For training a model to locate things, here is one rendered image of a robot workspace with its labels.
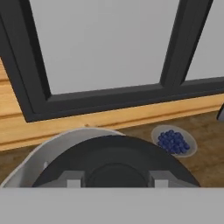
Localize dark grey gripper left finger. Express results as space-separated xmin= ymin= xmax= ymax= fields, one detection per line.
xmin=43 ymin=170 xmax=86 ymax=189

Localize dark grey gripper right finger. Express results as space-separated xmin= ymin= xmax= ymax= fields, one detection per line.
xmin=148 ymin=170 xmax=191 ymax=189

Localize pale grey blender jug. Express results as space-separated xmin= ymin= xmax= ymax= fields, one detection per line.
xmin=0 ymin=127 xmax=128 ymax=189

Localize black round blender lid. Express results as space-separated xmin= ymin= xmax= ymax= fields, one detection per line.
xmin=31 ymin=134 xmax=202 ymax=189

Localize blueberries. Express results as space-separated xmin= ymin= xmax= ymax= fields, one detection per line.
xmin=157 ymin=129 xmax=191 ymax=155

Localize grey bowl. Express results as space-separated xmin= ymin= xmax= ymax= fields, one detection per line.
xmin=150 ymin=124 xmax=199 ymax=159

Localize dark grey object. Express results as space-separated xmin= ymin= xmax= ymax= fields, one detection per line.
xmin=216 ymin=102 xmax=224 ymax=121

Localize black window frame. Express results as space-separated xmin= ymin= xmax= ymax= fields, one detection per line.
xmin=0 ymin=0 xmax=224 ymax=123

